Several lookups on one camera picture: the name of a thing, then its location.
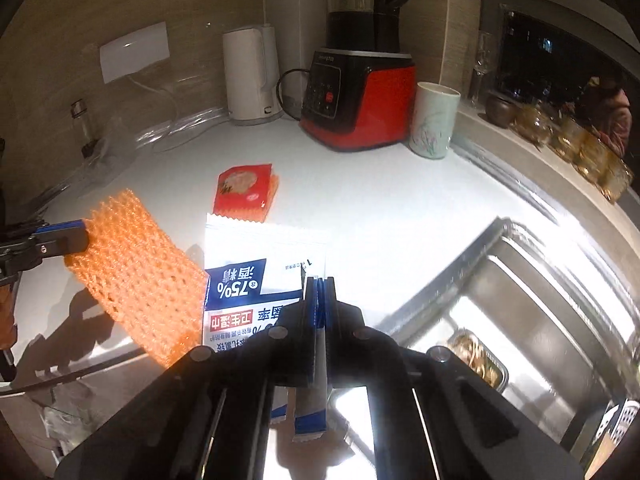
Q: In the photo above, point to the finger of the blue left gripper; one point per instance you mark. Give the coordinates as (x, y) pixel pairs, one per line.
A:
(61, 239)

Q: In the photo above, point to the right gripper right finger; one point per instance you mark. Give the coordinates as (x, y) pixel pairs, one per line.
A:
(333, 311)

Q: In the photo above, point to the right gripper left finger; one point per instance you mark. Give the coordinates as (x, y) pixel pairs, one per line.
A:
(312, 310)

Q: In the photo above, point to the blue white wipes packet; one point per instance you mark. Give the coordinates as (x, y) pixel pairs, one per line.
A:
(254, 271)

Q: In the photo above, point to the red snack packet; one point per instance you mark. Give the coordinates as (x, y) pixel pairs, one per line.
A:
(246, 193)

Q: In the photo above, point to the small glass spice bottle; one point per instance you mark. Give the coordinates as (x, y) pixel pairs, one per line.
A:
(83, 127)

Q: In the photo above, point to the food tray in sink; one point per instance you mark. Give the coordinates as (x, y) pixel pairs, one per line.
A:
(477, 357)

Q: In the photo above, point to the stainless steel sink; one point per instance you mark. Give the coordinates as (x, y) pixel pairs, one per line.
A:
(556, 323)

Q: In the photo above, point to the red black blender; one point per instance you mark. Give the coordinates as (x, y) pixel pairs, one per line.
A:
(360, 86)

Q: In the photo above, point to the white electric kettle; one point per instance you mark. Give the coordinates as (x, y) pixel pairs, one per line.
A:
(251, 71)

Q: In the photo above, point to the white floral ceramic cup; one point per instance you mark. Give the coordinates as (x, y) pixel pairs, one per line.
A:
(434, 115)

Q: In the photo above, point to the brown clay teapot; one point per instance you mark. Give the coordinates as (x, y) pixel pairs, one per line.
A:
(499, 111)

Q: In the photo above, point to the glass jar on sill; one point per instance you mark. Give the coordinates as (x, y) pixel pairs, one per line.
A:
(575, 144)

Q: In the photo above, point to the wine glass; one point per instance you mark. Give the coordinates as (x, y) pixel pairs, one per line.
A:
(485, 62)

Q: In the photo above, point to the white wall socket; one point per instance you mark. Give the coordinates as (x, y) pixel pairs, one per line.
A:
(133, 52)

